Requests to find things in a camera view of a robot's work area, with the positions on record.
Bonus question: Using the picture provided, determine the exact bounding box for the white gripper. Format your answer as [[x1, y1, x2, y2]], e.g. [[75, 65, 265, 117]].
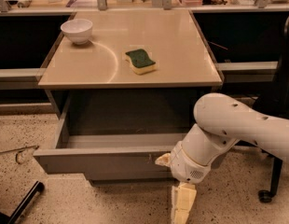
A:
[[155, 141, 211, 224]]

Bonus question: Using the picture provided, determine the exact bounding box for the grey top drawer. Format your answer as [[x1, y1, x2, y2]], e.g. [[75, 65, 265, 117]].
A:
[[33, 91, 201, 181]]

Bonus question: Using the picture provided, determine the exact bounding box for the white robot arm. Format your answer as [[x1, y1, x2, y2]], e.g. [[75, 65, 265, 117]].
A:
[[156, 93, 289, 224]]

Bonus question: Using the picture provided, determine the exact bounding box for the grey drawer cabinet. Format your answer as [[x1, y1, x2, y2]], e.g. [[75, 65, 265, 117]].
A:
[[34, 10, 223, 183]]

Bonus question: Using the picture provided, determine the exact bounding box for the green yellow sponge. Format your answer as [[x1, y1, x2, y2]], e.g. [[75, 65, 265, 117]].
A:
[[125, 49, 157, 75]]

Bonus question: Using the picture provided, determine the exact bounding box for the white ceramic bowl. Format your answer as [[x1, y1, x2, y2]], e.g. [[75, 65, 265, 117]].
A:
[[61, 19, 93, 45]]

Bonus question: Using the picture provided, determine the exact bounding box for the black chair leg left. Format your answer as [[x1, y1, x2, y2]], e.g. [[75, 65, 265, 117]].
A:
[[0, 181, 45, 224]]

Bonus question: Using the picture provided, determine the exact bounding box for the thin cable on floor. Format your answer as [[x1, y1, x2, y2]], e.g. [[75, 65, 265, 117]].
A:
[[0, 145, 40, 165]]

